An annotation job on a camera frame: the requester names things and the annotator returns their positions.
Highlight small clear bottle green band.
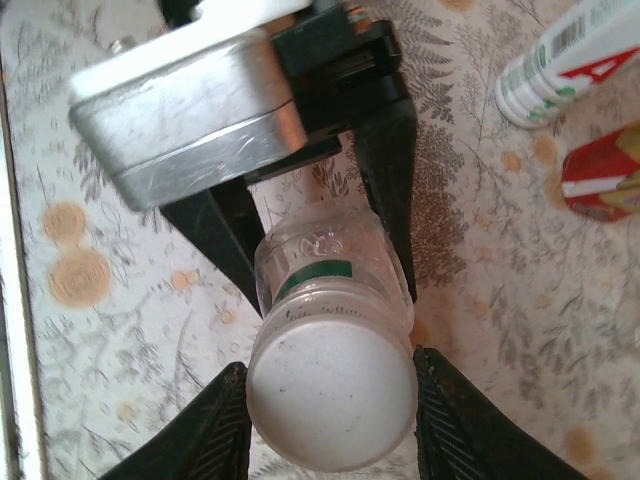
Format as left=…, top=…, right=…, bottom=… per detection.
left=253, top=202, right=417, bottom=351

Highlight clear plastic ring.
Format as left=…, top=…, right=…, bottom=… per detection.
left=245, top=312, right=419, bottom=473

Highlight floral patterned tablecloth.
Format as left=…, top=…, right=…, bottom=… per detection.
left=0, top=0, right=640, bottom=480

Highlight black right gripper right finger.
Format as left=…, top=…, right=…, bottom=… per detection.
left=413, top=346, right=592, bottom=480

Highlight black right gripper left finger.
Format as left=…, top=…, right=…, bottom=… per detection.
left=99, top=362, right=252, bottom=480

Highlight long aluminium mounting rail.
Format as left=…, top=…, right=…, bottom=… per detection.
left=0, top=114, right=45, bottom=480

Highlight orange drink bottle red label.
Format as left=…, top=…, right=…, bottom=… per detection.
left=560, top=122, right=640, bottom=224

